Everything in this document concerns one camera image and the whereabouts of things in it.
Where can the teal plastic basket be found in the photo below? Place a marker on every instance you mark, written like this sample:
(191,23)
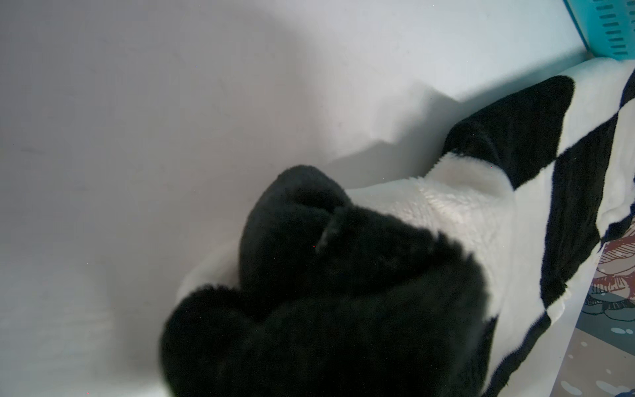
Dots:
(606,26)

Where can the black white checkered pillowcase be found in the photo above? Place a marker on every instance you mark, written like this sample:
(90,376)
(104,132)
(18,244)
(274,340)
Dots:
(438,285)

